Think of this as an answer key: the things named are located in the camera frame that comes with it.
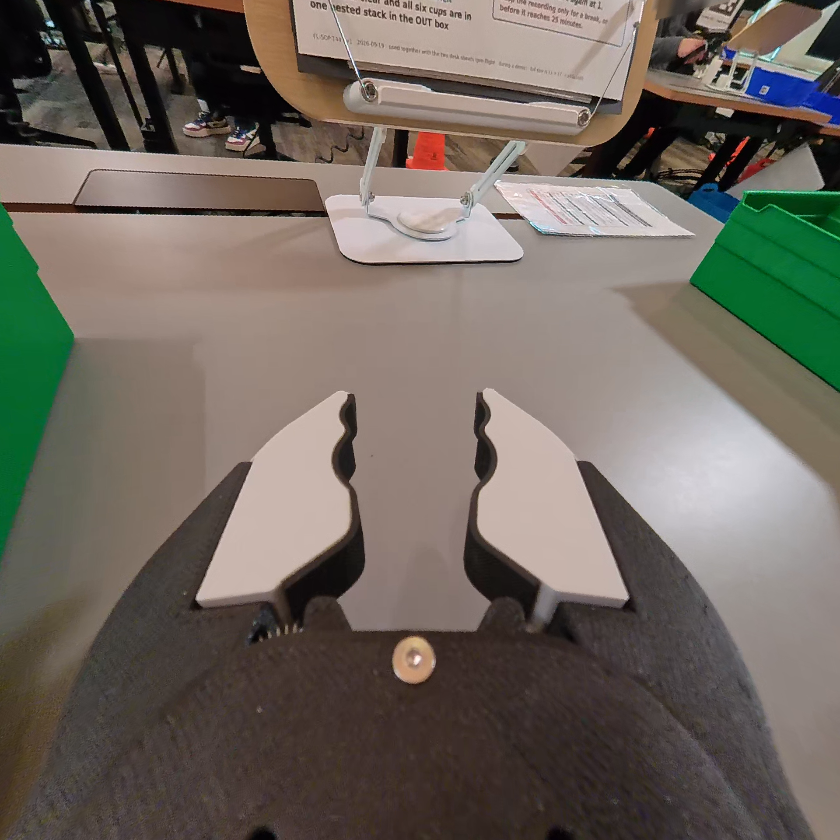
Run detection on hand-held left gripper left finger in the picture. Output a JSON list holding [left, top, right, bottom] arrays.
[[195, 391, 366, 624]]

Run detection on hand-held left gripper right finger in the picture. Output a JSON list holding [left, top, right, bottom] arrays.
[[463, 387, 631, 632]]

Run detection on green plastic bin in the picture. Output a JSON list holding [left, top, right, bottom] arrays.
[[689, 189, 840, 395], [0, 202, 75, 565]]

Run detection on laminated paper sheet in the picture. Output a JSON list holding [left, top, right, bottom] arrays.
[[493, 179, 697, 238]]

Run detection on orange traffic cone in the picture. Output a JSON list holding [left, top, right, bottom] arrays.
[[406, 131, 450, 172]]

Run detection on grey board floor sign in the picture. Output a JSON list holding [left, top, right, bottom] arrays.
[[728, 144, 824, 194]]

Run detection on wooden table black legs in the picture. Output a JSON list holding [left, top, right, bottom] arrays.
[[643, 66, 840, 191]]

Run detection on wooden document stand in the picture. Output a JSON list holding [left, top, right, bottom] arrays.
[[243, 0, 659, 266]]

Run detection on blue plastic bin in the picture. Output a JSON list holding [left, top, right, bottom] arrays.
[[722, 46, 840, 126]]

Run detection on brown wooden table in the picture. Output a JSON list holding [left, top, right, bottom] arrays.
[[0, 0, 245, 155]]

